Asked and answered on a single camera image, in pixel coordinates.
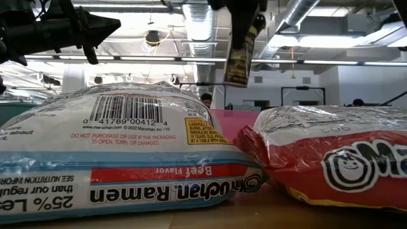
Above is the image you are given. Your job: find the yellow lid jar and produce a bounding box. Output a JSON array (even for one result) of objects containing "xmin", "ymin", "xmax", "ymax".
[{"xmin": 223, "ymin": 24, "xmax": 258, "ymax": 88}]

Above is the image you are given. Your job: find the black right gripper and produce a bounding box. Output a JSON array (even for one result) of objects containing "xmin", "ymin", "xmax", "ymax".
[{"xmin": 208, "ymin": 0, "xmax": 268, "ymax": 51}]

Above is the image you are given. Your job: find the black metal rig frame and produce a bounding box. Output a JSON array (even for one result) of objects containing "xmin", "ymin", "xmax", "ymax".
[
  {"xmin": 177, "ymin": 81, "xmax": 228, "ymax": 109},
  {"xmin": 280, "ymin": 86, "xmax": 327, "ymax": 107}
]

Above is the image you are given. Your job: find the black ceiling camera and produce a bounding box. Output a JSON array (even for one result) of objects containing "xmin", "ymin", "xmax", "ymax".
[{"xmin": 145, "ymin": 29, "xmax": 162, "ymax": 47}]

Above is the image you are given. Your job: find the red plastic tray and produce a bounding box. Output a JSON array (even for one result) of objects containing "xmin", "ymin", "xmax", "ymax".
[{"xmin": 209, "ymin": 109, "xmax": 262, "ymax": 144}]

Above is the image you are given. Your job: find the silver ventilation duct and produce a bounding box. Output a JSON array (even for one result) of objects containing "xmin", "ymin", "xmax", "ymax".
[{"xmin": 181, "ymin": 0, "xmax": 217, "ymax": 108}]

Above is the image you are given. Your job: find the teal plastic tray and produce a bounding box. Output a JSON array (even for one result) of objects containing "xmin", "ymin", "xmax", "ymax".
[{"xmin": 0, "ymin": 101, "xmax": 41, "ymax": 127}]

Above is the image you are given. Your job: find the long light strip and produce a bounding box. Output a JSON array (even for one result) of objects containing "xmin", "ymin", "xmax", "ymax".
[{"xmin": 22, "ymin": 55, "xmax": 407, "ymax": 67}]

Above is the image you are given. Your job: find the blue white ramen packet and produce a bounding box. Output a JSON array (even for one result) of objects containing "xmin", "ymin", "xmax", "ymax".
[{"xmin": 0, "ymin": 81, "xmax": 268, "ymax": 225}]

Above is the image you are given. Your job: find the red ramen packet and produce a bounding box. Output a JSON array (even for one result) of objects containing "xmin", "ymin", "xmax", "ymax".
[{"xmin": 233, "ymin": 104, "xmax": 407, "ymax": 214}]

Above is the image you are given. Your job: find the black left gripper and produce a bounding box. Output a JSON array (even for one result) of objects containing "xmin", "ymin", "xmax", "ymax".
[{"xmin": 0, "ymin": 0, "xmax": 122, "ymax": 67}]

